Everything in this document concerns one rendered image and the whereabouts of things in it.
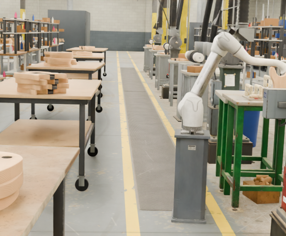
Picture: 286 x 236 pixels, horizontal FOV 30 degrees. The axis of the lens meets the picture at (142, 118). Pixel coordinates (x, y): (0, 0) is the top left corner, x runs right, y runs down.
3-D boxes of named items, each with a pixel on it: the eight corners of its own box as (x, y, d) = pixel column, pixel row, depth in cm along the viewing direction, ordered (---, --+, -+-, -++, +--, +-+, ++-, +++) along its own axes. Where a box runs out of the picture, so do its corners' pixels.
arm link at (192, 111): (184, 127, 419) (185, 99, 415) (179, 123, 437) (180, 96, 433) (204, 127, 421) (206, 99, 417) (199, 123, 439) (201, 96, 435)
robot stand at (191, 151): (171, 222, 427) (174, 135, 416) (172, 210, 454) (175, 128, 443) (206, 224, 425) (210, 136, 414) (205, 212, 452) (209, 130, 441)
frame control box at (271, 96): (303, 131, 353) (306, 92, 349) (270, 131, 352) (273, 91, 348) (291, 125, 378) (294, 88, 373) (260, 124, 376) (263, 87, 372)
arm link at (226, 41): (244, 43, 420) (238, 42, 433) (227, 27, 417) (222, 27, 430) (232, 55, 421) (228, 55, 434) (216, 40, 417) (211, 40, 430)
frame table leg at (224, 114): (225, 192, 513) (230, 97, 499) (219, 192, 513) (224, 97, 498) (224, 190, 518) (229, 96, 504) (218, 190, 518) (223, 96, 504)
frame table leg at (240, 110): (238, 211, 459) (244, 105, 444) (232, 210, 458) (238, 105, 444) (237, 209, 464) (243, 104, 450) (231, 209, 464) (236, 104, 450)
